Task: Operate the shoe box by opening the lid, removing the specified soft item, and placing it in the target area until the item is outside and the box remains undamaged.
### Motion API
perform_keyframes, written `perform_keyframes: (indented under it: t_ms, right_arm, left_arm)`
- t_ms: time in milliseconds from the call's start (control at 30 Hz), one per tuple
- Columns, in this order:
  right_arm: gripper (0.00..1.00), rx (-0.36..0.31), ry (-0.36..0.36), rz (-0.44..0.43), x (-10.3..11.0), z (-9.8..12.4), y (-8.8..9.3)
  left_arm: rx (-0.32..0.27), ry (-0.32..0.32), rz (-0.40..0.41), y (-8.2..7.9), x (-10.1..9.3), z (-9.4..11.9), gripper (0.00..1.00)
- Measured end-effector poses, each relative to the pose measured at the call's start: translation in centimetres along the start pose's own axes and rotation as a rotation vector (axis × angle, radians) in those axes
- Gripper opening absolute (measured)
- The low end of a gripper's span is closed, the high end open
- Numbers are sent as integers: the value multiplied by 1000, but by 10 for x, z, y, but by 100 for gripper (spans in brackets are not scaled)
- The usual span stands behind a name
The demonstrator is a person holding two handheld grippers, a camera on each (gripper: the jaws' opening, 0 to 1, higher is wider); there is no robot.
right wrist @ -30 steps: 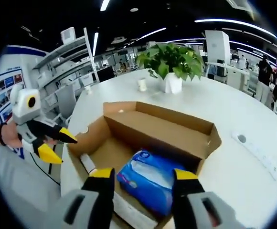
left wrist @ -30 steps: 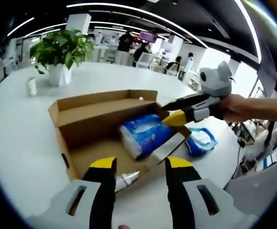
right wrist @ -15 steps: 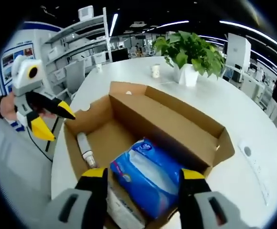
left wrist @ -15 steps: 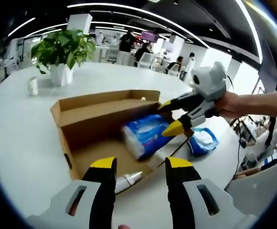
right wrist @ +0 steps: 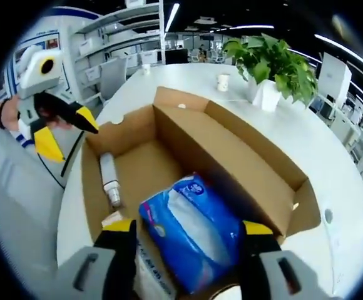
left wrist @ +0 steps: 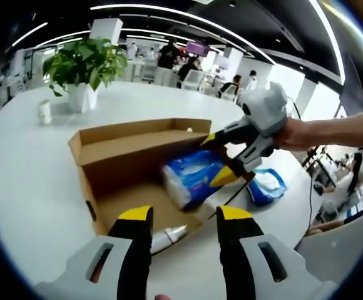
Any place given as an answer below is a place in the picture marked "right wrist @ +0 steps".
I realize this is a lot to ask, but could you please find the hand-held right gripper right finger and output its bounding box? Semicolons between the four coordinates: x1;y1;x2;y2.
242;220;328;300

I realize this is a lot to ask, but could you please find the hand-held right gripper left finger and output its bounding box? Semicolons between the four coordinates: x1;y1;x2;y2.
56;219;138;300

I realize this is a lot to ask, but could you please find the white bottle with clear cap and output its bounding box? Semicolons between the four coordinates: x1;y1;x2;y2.
98;152;122;209

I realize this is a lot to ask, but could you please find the light blue soft tissue pack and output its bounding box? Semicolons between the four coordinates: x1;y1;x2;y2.
137;171;248;294

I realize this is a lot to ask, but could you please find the brown cardboard shoe box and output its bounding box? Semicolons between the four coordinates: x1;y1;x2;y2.
80;86;322;300

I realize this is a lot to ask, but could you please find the person's left hand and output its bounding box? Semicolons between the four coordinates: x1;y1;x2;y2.
5;97;73;131

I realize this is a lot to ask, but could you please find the blue white display board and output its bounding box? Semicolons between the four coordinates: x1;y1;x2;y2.
8;6;76;104

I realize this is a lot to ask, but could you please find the black wristband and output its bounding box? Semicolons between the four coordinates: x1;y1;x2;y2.
0;99;8;129

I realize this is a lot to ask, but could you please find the grey mesh office chair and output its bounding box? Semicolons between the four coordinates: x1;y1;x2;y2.
100;56;129;104

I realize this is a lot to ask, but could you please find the grey storage shelf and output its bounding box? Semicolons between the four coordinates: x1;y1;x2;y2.
71;0;166;104

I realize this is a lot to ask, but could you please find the black monitor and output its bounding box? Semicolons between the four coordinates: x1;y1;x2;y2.
165;49;188;65

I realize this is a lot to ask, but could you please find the green plant in white pot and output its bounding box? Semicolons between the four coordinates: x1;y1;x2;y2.
222;32;319;112

